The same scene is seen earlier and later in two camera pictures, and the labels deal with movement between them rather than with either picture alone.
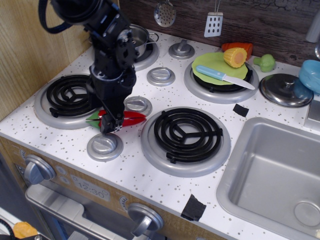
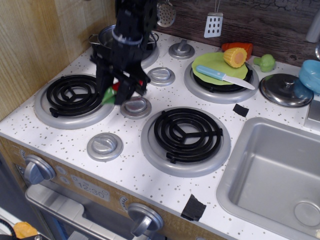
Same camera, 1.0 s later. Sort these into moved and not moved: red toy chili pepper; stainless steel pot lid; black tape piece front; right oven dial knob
Moved: red toy chili pepper
Not moved: black tape piece front; right oven dial knob; stainless steel pot lid
